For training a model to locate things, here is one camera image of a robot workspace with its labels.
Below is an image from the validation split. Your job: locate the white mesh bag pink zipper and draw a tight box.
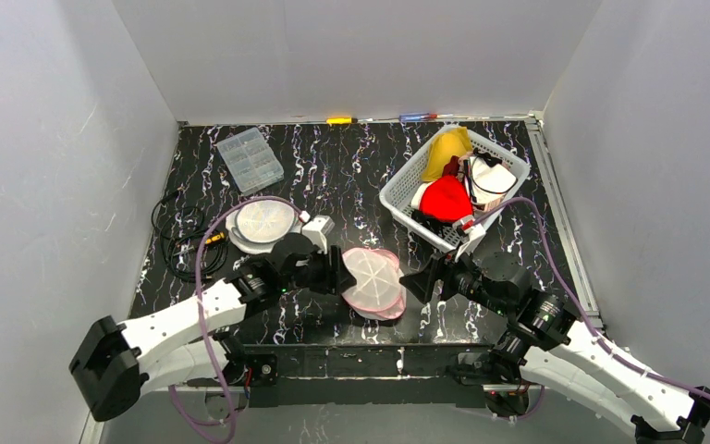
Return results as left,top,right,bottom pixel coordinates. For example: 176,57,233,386
342,248,407,321

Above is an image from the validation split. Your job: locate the white mesh bag blue zipper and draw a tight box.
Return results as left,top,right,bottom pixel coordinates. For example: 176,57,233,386
225,199,301,254

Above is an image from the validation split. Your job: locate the bright red black bra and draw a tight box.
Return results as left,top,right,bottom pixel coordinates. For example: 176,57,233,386
410,176,473,237

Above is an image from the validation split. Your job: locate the white plastic basket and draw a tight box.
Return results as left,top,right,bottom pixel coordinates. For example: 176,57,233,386
379,124,530,252

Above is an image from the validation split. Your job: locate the white bra black trim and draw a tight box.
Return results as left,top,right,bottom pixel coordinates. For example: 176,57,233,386
459,153,518,210

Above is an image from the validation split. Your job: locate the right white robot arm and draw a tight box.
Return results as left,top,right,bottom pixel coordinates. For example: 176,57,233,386
399,252,710,443

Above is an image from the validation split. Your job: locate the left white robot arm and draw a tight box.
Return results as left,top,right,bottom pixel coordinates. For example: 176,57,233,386
68,233,357,422

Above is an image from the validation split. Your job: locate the yellow bra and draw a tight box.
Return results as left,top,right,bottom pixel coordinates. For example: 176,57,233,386
421,127,472,182

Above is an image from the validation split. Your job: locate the clear plastic organizer box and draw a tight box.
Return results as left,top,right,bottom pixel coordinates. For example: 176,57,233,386
214,128,284,196

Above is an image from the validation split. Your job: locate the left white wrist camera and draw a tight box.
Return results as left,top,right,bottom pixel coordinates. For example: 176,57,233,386
300,216,335,253

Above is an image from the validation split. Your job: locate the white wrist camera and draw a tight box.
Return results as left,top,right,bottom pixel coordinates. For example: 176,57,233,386
300,216,335,253
453,215,486,262

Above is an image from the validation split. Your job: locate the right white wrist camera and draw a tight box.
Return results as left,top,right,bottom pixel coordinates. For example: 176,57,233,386
453,215,486,262

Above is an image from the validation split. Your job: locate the black base frame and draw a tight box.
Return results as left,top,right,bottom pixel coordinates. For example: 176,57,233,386
204,342,531,418

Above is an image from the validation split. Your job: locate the aluminium side rail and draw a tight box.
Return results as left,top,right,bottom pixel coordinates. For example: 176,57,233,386
525,110,605,331

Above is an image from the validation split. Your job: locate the black coiled cable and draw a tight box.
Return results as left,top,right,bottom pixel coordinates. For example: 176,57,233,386
149,191,230,284

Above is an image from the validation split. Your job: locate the yellow handled screwdriver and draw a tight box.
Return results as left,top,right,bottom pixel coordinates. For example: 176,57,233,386
325,117,359,125

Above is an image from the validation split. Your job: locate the blue red handled screwdriver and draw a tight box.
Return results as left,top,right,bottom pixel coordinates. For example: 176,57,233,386
398,113,437,122

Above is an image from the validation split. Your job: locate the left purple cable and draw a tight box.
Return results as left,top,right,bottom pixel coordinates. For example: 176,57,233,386
167,195,311,444

